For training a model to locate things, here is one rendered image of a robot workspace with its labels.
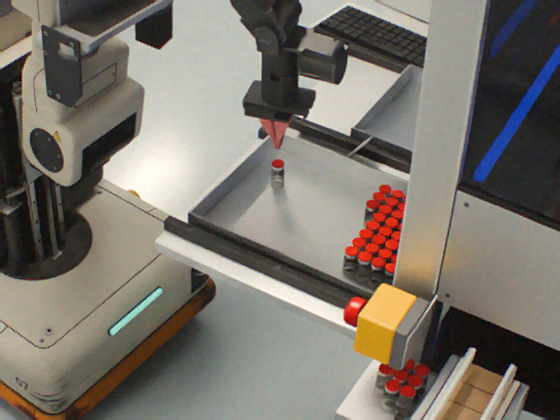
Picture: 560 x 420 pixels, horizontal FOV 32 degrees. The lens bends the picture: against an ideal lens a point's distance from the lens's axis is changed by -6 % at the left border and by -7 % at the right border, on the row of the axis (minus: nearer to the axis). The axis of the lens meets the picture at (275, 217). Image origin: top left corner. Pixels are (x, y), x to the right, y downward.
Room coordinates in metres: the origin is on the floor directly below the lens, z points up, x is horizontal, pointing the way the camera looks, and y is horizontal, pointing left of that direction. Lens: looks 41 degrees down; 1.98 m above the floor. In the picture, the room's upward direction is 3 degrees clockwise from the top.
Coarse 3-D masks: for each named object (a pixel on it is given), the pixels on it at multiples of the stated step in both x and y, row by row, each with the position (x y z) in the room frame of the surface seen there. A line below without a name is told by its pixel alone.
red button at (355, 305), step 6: (354, 300) 0.95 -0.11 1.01; (360, 300) 0.95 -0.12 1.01; (366, 300) 0.96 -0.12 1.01; (348, 306) 0.95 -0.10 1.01; (354, 306) 0.94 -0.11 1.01; (360, 306) 0.94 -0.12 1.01; (348, 312) 0.94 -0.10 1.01; (354, 312) 0.94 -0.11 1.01; (348, 318) 0.93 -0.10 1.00; (354, 318) 0.93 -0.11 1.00; (348, 324) 0.94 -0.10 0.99; (354, 324) 0.93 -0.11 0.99
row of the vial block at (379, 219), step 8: (392, 192) 1.28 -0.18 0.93; (400, 192) 1.28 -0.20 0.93; (392, 200) 1.26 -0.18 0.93; (400, 200) 1.27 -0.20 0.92; (384, 208) 1.24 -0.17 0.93; (392, 208) 1.25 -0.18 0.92; (376, 216) 1.22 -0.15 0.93; (384, 216) 1.22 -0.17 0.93; (368, 224) 1.20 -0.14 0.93; (376, 224) 1.20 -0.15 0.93; (384, 224) 1.22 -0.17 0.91; (360, 232) 1.18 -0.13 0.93; (368, 232) 1.18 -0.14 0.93; (376, 232) 1.20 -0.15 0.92; (352, 240) 1.16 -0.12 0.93; (360, 240) 1.17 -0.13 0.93; (368, 240) 1.17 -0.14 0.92; (352, 248) 1.15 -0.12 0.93; (360, 248) 1.15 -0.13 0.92; (344, 256) 1.14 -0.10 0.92; (352, 256) 1.13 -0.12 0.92; (344, 264) 1.14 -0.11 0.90; (352, 264) 1.13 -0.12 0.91; (344, 272) 1.14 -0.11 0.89; (352, 272) 1.13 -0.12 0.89
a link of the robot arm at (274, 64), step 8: (264, 56) 1.31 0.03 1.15; (272, 56) 1.30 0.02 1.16; (280, 56) 1.30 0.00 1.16; (288, 56) 1.30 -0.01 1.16; (296, 56) 1.31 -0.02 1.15; (264, 64) 1.31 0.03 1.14; (272, 64) 1.30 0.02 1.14; (280, 64) 1.30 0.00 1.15; (288, 64) 1.30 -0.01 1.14; (296, 64) 1.31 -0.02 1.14; (272, 72) 1.30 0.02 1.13; (280, 72) 1.30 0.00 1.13; (288, 72) 1.30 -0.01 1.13
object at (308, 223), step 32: (256, 160) 1.39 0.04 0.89; (288, 160) 1.41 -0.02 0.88; (320, 160) 1.40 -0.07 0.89; (352, 160) 1.38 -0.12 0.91; (224, 192) 1.31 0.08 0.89; (256, 192) 1.32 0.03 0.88; (288, 192) 1.32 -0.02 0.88; (320, 192) 1.33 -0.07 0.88; (352, 192) 1.33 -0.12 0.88; (192, 224) 1.22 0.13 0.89; (224, 224) 1.24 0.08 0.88; (256, 224) 1.24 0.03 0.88; (288, 224) 1.25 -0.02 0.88; (320, 224) 1.25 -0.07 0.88; (352, 224) 1.25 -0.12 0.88; (288, 256) 1.14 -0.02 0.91; (320, 256) 1.18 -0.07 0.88; (352, 288) 1.08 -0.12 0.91
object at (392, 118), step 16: (400, 80) 1.65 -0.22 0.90; (416, 80) 1.68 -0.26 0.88; (384, 96) 1.58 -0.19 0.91; (400, 96) 1.63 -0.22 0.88; (416, 96) 1.63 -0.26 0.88; (368, 112) 1.52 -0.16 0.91; (384, 112) 1.57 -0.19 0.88; (400, 112) 1.57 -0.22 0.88; (416, 112) 1.58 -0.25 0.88; (352, 128) 1.47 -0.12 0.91; (368, 128) 1.51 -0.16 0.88; (384, 128) 1.52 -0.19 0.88; (400, 128) 1.52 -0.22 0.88; (384, 144) 1.44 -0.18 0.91; (400, 144) 1.47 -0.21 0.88
